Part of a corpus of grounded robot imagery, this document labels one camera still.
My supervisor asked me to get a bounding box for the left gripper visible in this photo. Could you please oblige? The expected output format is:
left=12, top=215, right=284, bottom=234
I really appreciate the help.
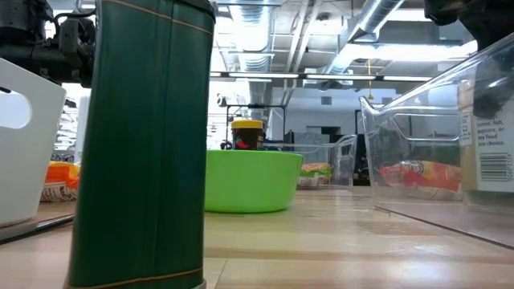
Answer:
left=0, top=18, right=97, bottom=88

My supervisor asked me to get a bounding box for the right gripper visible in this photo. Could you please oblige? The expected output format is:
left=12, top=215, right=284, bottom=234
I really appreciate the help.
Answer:
left=423, top=0, right=514, bottom=120

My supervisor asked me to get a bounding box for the tan lid spice jar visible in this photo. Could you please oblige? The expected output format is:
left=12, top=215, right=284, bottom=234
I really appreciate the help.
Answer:
left=457, top=78, right=514, bottom=204

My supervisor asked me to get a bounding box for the lime chili ramen pack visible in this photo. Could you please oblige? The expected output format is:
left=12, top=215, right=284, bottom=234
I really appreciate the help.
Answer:
left=299, top=162, right=334, bottom=189

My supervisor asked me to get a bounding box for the yellow lid jar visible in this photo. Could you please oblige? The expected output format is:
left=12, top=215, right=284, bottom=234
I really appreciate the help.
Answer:
left=230, top=119, right=265, bottom=152

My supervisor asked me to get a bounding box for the large clear plastic bin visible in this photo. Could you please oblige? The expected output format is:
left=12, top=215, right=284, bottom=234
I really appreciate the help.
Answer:
left=359, top=31, right=514, bottom=250

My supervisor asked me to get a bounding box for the red ramen noodle pack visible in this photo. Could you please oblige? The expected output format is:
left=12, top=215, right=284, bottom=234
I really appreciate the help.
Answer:
left=379, top=160, right=463, bottom=201

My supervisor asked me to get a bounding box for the dark green rectangular tin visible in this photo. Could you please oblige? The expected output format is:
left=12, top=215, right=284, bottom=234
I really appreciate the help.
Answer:
left=62, top=0, right=218, bottom=289

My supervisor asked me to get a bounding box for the orange chicken ramen pack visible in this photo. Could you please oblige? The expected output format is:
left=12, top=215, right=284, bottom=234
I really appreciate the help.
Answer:
left=39, top=160, right=81, bottom=203

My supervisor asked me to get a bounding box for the green plastic bowl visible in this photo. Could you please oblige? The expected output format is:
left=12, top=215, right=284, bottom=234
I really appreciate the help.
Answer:
left=204, top=149, right=305, bottom=214

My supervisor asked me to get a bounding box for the yellow hanging cord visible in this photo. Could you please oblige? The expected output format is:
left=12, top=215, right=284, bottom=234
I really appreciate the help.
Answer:
left=366, top=59, right=374, bottom=101

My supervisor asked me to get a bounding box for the white plastic handled bin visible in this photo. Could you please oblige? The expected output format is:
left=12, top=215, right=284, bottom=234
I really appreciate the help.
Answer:
left=0, top=57, right=68, bottom=228

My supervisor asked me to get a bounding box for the silver spiral air duct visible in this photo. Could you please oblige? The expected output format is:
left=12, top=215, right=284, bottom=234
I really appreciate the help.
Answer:
left=320, top=0, right=406, bottom=83
left=228, top=0, right=278, bottom=121

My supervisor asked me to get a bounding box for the ceiling light rail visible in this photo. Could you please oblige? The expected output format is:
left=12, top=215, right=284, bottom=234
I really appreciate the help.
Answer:
left=210, top=71, right=433, bottom=83

